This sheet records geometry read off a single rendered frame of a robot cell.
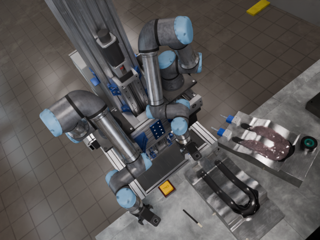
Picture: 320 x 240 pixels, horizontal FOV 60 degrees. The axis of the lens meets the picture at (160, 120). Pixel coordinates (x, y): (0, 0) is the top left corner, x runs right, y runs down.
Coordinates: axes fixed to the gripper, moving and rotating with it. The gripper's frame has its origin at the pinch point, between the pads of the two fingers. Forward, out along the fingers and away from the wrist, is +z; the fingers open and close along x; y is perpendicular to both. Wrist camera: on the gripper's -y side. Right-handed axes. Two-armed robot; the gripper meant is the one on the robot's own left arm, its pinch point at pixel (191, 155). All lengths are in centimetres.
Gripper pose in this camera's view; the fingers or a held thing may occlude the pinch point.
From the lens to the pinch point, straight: 159.5
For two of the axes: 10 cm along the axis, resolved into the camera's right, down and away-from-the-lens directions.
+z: 2.4, 4.9, 8.4
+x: -8.0, 5.9, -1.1
